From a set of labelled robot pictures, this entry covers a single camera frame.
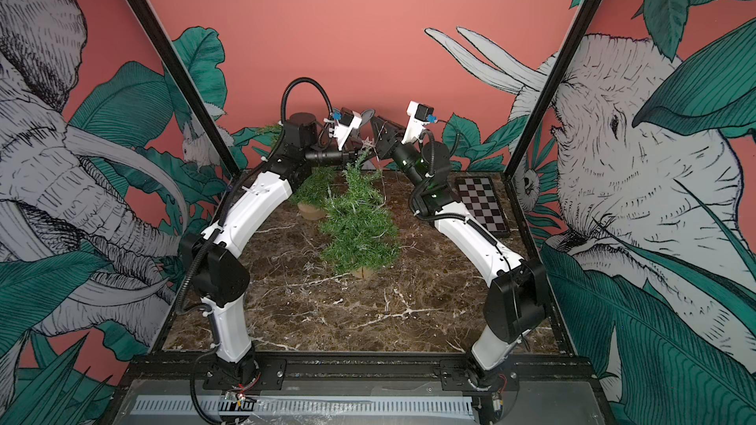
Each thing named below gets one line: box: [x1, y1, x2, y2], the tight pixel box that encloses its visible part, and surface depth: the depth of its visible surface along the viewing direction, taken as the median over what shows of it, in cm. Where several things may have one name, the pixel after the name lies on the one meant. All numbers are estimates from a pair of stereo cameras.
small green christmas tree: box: [319, 152, 401, 272], surface depth 72 cm
